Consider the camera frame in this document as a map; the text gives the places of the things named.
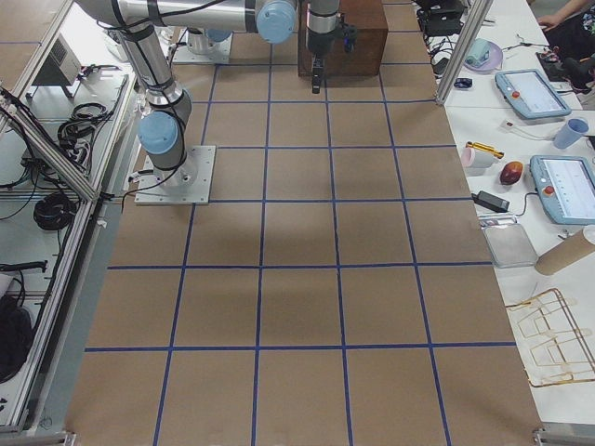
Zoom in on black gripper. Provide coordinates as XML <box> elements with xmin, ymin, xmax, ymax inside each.
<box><xmin>306</xmin><ymin>28</ymin><xmax>335</xmax><ymax>94</ymax></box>

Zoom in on silver robot arm,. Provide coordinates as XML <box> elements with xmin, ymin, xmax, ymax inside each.
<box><xmin>78</xmin><ymin>1</ymin><xmax>298</xmax><ymax>187</ymax></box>
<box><xmin>187</xmin><ymin>28</ymin><xmax>232</xmax><ymax>56</ymax></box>

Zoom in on dark wooden drawer box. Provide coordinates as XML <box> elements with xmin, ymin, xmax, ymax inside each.
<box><xmin>297</xmin><ymin>0</ymin><xmax>389</xmax><ymax>79</ymax></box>

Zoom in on person's hand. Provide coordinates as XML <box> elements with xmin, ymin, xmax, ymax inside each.
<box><xmin>537</xmin><ymin>14</ymin><xmax>564</xmax><ymax>30</ymax></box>

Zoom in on lavender plate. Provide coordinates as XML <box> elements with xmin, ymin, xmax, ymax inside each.
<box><xmin>464</xmin><ymin>40</ymin><xmax>503</xmax><ymax>72</ymax></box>

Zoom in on pink and white mug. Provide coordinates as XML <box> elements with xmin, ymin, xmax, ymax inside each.
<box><xmin>460</xmin><ymin>147</ymin><xmax>497</xmax><ymax>169</ymax></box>

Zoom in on gold clamp bar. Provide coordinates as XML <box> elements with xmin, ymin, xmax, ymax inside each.
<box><xmin>466</xmin><ymin>141</ymin><xmax>504</xmax><ymax>159</ymax></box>

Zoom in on blue teach pendant, far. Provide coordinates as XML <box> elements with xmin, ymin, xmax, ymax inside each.
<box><xmin>495</xmin><ymin>69</ymin><xmax>572</xmax><ymax>120</ymax></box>

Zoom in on blue teach pendant,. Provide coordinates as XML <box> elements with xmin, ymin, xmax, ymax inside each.
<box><xmin>495</xmin><ymin>69</ymin><xmax>572</xmax><ymax>120</ymax></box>
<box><xmin>529</xmin><ymin>155</ymin><xmax>594</xmax><ymax>225</ymax></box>

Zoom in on black power adapter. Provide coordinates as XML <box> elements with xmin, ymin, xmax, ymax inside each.
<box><xmin>471</xmin><ymin>190</ymin><xmax>509</xmax><ymax>213</ymax></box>

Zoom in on red mango fruit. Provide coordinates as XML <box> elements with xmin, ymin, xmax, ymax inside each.
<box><xmin>499</xmin><ymin>161</ymin><xmax>523</xmax><ymax>186</ymax></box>

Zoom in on grey metal control box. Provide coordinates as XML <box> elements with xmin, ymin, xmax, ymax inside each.
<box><xmin>26</xmin><ymin>33</ymin><xmax>82</xmax><ymax>98</ymax></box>

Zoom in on light blue plastic cup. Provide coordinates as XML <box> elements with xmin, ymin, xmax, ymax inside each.
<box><xmin>553</xmin><ymin>118</ymin><xmax>589</xmax><ymax>150</ymax></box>

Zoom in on blue teach pendant, near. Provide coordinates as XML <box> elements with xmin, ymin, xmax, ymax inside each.
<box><xmin>529</xmin><ymin>155</ymin><xmax>594</xmax><ymax>225</ymax></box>

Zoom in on cardboard tube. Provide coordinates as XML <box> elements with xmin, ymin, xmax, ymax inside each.
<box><xmin>535</xmin><ymin>225</ymin><xmax>594</xmax><ymax>275</ymax></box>

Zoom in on black wrist camera mount,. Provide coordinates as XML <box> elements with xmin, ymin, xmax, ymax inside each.
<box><xmin>335</xmin><ymin>13</ymin><xmax>358</xmax><ymax>53</ymax></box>

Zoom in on white arm base plate,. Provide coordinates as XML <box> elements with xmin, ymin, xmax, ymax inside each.
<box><xmin>135</xmin><ymin>146</ymin><xmax>217</xmax><ymax>205</ymax></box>
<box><xmin>172</xmin><ymin>28</ymin><xmax>233</xmax><ymax>65</ymax></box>

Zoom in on aluminium frame post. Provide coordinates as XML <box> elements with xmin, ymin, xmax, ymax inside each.
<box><xmin>435</xmin><ymin>0</ymin><xmax>493</xmax><ymax>106</ymax></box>

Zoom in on coiled black cables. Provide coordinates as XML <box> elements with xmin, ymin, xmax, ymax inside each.
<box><xmin>33</xmin><ymin>190</ymin><xmax>78</xmax><ymax>232</ymax></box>

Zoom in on gold wire rack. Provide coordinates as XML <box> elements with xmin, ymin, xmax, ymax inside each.
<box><xmin>506</xmin><ymin>288</ymin><xmax>594</xmax><ymax>388</ymax></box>

